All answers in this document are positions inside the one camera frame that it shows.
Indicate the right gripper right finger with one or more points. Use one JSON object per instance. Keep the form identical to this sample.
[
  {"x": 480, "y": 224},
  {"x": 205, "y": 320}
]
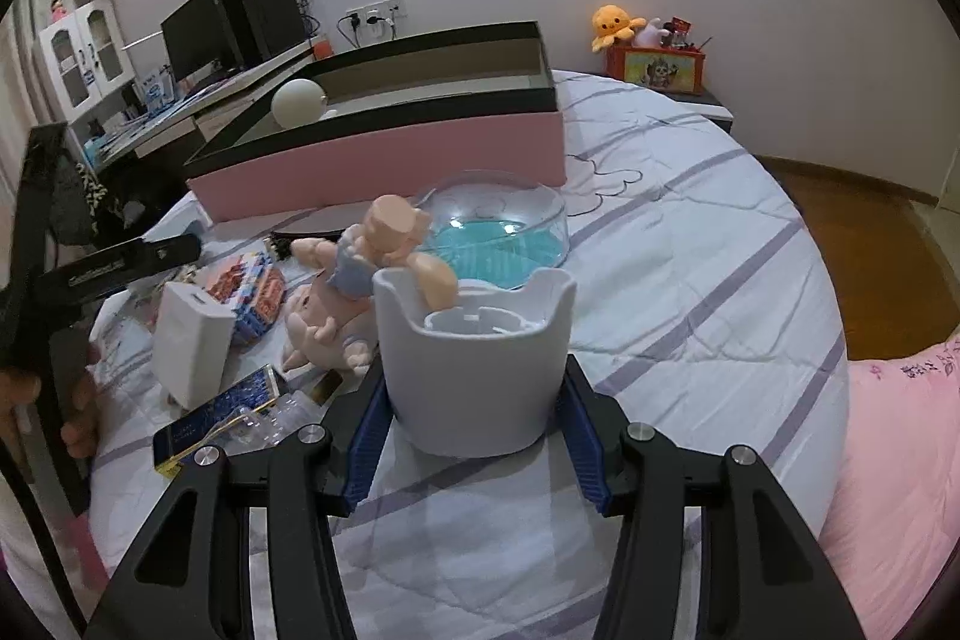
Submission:
[{"x": 763, "y": 573}]

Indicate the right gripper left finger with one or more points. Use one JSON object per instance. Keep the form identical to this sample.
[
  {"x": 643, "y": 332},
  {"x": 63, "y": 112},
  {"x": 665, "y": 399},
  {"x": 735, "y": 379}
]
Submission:
[{"x": 187, "y": 574}]

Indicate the white egg-shaped gadget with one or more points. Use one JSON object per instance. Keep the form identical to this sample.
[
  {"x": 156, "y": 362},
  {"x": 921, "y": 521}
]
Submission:
[{"x": 298, "y": 102}]

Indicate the pink black storage box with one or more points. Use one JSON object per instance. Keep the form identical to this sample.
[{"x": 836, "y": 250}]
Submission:
[{"x": 402, "y": 116}]

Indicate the black office chair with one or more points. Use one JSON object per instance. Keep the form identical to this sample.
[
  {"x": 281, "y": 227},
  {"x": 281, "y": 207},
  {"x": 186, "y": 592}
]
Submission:
[{"x": 84, "y": 213}]

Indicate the pink purple block figure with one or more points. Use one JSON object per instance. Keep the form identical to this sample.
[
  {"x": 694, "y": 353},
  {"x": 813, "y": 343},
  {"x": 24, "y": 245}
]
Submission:
[{"x": 253, "y": 288}]

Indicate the clear dome blue base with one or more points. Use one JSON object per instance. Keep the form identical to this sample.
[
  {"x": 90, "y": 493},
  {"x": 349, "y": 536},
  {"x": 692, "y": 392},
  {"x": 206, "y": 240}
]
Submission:
[{"x": 495, "y": 227}]

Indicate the black computer tower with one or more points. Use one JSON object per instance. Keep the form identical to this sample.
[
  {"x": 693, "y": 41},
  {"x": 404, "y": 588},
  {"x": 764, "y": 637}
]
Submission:
[{"x": 259, "y": 30}]

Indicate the white cat-ear cup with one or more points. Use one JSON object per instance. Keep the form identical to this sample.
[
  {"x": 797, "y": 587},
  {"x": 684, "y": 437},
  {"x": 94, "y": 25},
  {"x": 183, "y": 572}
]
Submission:
[{"x": 478, "y": 379}]

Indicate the black computer monitor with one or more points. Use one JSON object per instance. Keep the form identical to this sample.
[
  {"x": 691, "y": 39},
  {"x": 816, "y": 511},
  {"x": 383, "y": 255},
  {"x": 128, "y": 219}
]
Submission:
[{"x": 194, "y": 36}]

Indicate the white desk with drawers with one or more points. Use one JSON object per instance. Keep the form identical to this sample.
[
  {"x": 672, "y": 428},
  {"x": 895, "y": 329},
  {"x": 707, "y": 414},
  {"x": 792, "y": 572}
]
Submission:
[{"x": 138, "y": 133}]

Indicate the black flower hair band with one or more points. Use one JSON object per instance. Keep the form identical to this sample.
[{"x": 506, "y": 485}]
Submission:
[{"x": 279, "y": 241}]

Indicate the clear plastic package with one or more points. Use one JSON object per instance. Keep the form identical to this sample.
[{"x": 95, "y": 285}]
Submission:
[{"x": 253, "y": 431}]

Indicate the wall power socket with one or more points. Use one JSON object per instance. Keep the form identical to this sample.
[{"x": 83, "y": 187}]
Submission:
[{"x": 386, "y": 12}]

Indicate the pink pig figurine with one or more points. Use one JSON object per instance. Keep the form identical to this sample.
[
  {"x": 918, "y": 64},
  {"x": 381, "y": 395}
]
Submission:
[{"x": 330, "y": 321}]

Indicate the red toy box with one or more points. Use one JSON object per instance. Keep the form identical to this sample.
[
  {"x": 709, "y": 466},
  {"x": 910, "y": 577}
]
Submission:
[{"x": 664, "y": 70}]

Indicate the pink quilt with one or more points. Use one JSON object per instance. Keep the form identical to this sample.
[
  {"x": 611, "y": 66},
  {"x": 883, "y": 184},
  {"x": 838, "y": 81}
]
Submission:
[{"x": 893, "y": 521}]

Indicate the blue gold long box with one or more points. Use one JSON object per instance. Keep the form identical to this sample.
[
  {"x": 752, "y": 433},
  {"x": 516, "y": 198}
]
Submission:
[{"x": 178, "y": 440}]

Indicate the white glass-door cabinet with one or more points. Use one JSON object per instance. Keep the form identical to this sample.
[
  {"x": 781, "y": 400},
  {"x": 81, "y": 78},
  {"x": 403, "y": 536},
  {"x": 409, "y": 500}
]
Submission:
[{"x": 83, "y": 60}]

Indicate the black white low cabinet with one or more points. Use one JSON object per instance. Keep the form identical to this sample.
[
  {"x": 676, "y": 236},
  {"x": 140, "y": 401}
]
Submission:
[{"x": 706, "y": 104}]

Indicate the orange octopus plush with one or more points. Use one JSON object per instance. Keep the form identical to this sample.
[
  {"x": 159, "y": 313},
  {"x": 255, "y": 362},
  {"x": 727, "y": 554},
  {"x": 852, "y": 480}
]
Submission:
[{"x": 611, "y": 25}]

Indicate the striped white bed quilt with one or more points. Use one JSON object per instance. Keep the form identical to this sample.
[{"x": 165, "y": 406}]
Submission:
[{"x": 703, "y": 305}]

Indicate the purple plush toy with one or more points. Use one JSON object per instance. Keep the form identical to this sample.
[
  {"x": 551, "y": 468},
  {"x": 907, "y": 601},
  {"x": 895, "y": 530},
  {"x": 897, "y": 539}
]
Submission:
[{"x": 653, "y": 36}]

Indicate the small doll figurine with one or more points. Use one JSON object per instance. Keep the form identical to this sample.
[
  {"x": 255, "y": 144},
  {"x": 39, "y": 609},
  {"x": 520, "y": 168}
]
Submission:
[{"x": 57, "y": 10}]

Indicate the person left hand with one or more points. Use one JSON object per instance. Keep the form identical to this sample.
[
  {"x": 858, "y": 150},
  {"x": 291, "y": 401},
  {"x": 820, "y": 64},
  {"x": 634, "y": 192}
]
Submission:
[{"x": 80, "y": 418}]

